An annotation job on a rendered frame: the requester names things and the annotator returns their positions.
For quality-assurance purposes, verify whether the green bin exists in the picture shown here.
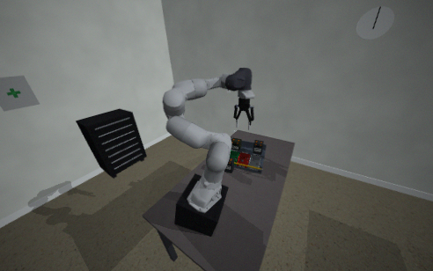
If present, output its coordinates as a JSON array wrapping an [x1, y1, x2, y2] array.
[[230, 150, 240, 163]]

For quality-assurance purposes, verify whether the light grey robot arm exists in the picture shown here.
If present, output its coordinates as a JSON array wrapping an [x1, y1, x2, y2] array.
[[162, 68, 254, 213]]

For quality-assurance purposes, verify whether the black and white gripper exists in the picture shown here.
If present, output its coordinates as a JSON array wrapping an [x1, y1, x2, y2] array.
[[233, 98, 254, 130]]

